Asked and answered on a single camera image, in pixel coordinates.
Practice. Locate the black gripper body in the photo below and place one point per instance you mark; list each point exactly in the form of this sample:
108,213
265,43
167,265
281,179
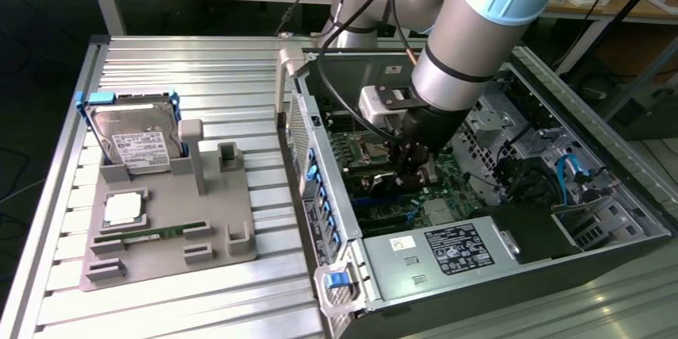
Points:
431,128

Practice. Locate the Nvidia Quadro graphics card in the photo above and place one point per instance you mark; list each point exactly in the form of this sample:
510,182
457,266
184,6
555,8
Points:
381,186

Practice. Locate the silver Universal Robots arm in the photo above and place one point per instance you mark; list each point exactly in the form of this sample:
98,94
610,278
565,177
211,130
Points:
477,37

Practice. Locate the grey metal drive cage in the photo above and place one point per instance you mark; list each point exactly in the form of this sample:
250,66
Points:
493,128

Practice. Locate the CPU socket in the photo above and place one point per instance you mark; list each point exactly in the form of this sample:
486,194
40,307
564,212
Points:
377,147

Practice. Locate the green motherboard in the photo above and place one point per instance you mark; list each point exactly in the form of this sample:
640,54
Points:
445,192

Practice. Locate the black RAM stick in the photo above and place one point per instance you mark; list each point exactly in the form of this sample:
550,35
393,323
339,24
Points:
361,176

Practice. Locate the blue expansion slot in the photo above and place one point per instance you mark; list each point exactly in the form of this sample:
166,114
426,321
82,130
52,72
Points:
381,201

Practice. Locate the silver chipset heatsink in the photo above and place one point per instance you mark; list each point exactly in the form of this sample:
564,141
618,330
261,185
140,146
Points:
439,212

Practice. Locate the blue card retention clip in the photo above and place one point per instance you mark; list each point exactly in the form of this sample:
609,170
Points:
327,209
322,193
311,158
337,242
314,174
333,225

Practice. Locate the black plastic shroud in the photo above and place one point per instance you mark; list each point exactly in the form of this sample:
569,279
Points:
525,232

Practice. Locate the grey power supply unit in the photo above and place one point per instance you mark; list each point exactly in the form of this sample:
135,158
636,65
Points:
391,271

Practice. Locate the grey disk bay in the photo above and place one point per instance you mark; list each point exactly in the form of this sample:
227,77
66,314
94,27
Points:
598,232

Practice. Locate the grey stand pole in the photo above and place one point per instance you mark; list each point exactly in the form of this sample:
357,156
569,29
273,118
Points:
641,77

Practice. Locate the black floor box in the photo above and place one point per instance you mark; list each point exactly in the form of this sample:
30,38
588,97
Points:
652,116

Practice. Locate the blue case latch tab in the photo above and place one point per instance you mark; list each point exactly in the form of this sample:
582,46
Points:
334,280

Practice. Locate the open black PC case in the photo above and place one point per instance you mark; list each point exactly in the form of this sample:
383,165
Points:
503,315

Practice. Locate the grey parts rack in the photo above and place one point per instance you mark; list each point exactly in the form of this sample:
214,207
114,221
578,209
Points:
170,204

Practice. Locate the silver hard disk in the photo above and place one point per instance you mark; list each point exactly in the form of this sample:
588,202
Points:
138,136

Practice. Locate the green RAM stick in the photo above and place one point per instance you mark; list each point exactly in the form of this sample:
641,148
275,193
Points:
159,232

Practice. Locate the silver CPU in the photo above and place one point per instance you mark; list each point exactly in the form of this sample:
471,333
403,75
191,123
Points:
124,209

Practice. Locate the blue disk caddy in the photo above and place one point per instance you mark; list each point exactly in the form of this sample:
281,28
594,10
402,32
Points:
102,97

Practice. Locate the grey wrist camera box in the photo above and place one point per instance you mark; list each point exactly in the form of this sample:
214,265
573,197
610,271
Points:
373,114

